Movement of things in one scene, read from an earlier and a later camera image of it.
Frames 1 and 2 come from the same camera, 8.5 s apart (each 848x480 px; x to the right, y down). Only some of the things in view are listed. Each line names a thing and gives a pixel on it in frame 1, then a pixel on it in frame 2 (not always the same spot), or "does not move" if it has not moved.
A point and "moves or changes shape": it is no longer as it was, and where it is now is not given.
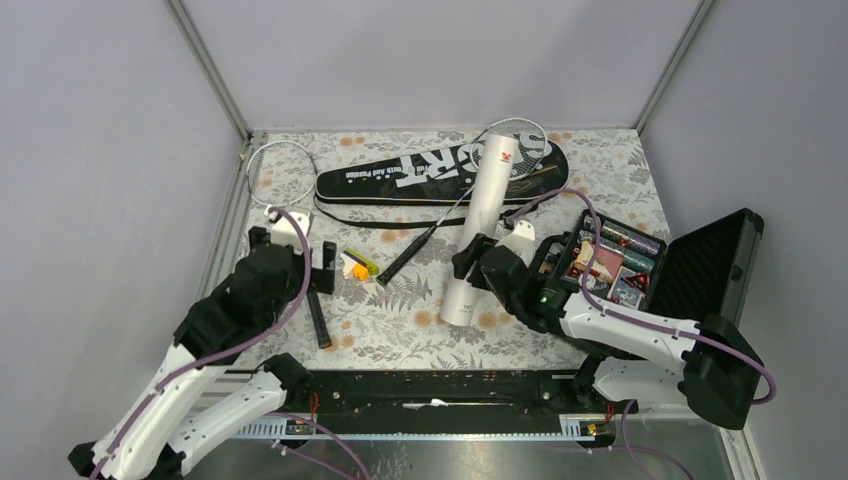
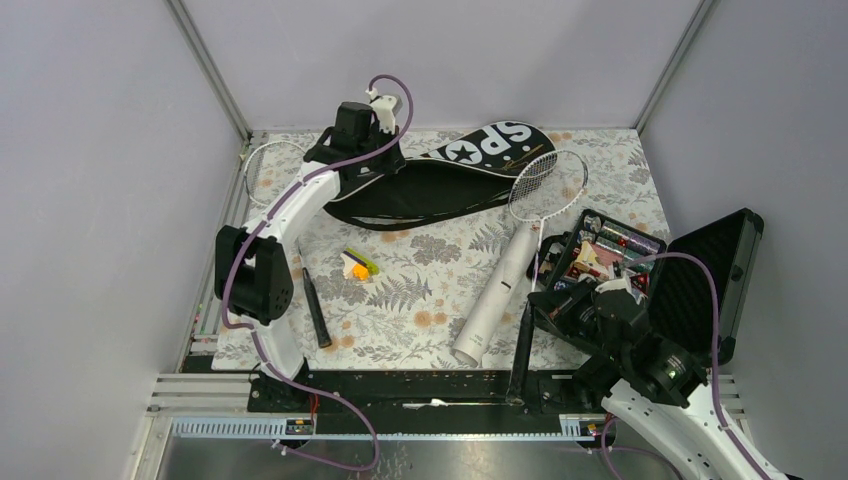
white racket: x=531 y=153 -> x=547 y=188
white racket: x=283 y=174 does not move
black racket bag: x=441 y=176 moves or changes shape
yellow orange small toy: x=357 y=266 does not move
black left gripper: x=324 y=279 -> x=392 y=163
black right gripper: x=463 y=260 -> x=553 y=304
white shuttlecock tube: x=484 y=218 -> x=473 y=337
